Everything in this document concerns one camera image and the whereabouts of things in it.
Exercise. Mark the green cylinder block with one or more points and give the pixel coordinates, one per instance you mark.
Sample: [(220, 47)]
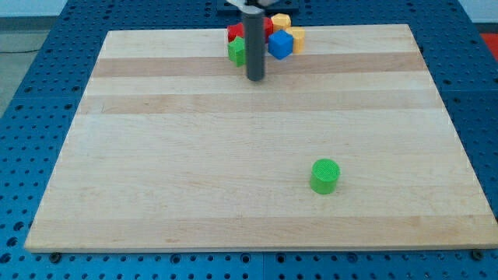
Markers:
[(324, 176)]

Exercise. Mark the robot arm end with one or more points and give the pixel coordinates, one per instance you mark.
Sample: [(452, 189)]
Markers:
[(253, 3)]

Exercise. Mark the wooden board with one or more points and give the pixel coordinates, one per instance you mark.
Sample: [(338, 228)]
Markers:
[(173, 149)]

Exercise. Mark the green star block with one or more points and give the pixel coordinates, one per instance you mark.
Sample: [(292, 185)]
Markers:
[(236, 51)]

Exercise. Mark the blue cube block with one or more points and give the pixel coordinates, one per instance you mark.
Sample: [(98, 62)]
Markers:
[(280, 44)]

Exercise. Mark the red block left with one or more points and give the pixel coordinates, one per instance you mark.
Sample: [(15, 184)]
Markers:
[(234, 31)]

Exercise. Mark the red block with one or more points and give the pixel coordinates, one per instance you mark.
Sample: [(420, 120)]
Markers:
[(234, 31), (268, 28)]

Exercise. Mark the red block right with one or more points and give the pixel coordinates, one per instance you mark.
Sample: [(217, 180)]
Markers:
[(268, 28)]

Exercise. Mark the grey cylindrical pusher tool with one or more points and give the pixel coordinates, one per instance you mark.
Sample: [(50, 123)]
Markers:
[(254, 39)]

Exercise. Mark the yellow block right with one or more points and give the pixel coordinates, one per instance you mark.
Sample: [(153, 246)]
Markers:
[(298, 33)]

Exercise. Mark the yellow hexagon block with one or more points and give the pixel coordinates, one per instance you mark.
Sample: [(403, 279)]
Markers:
[(281, 21)]

